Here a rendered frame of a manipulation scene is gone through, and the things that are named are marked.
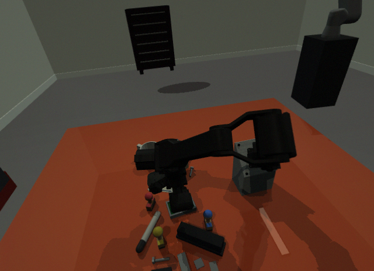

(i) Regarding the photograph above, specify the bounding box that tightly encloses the olive-yellow rubber stamp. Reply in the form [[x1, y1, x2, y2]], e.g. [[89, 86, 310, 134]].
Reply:
[[153, 227, 165, 249]]

